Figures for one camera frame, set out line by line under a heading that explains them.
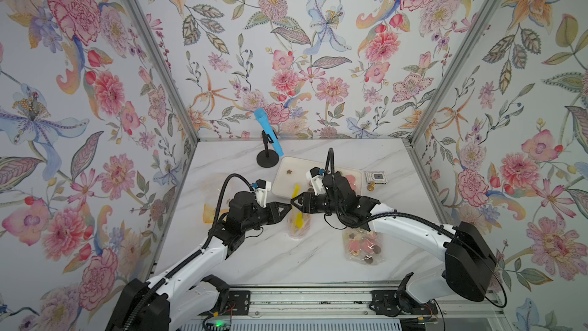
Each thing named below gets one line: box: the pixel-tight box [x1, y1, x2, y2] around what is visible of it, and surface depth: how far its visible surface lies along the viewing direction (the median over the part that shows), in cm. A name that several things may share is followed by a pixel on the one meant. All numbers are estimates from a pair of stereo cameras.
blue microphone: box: [254, 108, 284, 158], surface depth 100 cm
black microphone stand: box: [256, 129, 279, 168], surface depth 113 cm
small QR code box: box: [364, 170, 389, 185], surface depth 106 cm
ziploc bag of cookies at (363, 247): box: [343, 227, 386, 266], surface depth 84 cm
